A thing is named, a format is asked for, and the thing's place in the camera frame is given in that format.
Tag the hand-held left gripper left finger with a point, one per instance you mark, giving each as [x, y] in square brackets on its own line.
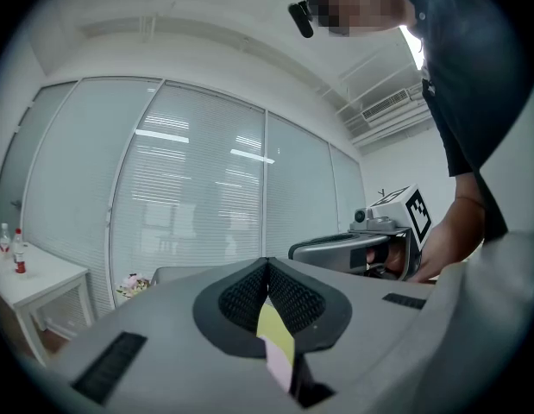
[163, 339]

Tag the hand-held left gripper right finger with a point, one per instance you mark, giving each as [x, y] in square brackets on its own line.
[361, 317]

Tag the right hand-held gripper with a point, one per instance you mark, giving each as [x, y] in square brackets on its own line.
[417, 218]

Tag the person's right forearm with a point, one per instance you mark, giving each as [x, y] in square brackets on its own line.
[456, 231]

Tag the person's right hand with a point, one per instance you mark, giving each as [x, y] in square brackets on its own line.
[396, 259]

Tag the pink flower bouquet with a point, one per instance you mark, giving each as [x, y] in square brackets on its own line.
[133, 284]

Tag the round table yellow-green tablecloth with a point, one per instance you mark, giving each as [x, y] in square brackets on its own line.
[275, 321]

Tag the white square table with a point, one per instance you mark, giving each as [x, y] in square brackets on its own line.
[38, 274]

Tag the ceiling air vent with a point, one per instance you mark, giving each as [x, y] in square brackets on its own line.
[385, 105]

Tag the ceiling light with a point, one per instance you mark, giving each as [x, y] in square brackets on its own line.
[413, 48]

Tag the person's black-clothed body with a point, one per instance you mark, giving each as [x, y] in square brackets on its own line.
[473, 80]

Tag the person's head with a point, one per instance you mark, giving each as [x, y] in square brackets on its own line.
[361, 2]

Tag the black head camera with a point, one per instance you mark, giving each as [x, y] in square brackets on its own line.
[302, 20]

